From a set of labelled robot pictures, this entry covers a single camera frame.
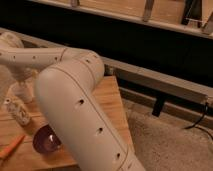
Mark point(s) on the white ceramic cup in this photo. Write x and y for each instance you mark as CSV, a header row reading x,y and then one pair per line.
x,y
21,90

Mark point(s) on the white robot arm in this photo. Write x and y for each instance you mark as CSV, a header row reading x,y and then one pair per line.
x,y
64,93

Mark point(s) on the purple bowl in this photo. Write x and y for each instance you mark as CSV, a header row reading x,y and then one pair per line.
x,y
46,141

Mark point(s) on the white patterned bottle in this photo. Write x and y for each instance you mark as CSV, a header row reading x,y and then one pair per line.
x,y
17,112

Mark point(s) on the wooden table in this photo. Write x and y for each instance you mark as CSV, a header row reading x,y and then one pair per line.
x,y
25,158

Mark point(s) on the orange carrot toy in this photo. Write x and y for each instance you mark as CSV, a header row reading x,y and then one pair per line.
x,y
5,152

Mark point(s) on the grey metal rail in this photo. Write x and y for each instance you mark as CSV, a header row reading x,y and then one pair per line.
x,y
160,80

